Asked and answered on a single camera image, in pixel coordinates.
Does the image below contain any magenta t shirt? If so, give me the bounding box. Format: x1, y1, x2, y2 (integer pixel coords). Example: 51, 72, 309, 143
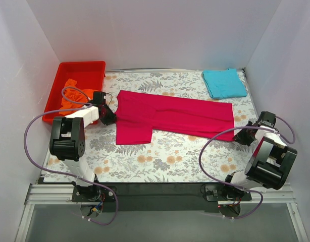
116, 90, 234, 145

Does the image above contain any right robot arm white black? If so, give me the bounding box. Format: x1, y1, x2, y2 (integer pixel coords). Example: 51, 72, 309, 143
221, 111, 297, 201

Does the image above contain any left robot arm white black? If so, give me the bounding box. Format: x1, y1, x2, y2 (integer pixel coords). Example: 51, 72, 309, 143
49, 91, 117, 202

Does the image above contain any red plastic bin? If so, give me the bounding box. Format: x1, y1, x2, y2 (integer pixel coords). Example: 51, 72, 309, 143
42, 61, 106, 125

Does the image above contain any orange t shirt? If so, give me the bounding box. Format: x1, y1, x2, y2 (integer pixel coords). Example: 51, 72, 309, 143
59, 79, 97, 115

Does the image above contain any folded cyan t shirt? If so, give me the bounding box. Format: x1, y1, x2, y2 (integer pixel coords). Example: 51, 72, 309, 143
202, 69, 247, 99

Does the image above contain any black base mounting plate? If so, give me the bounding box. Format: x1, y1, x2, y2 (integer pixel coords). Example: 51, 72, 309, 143
71, 182, 251, 213

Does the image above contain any aluminium frame rail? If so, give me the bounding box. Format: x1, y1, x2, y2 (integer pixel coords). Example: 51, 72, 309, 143
15, 183, 308, 241

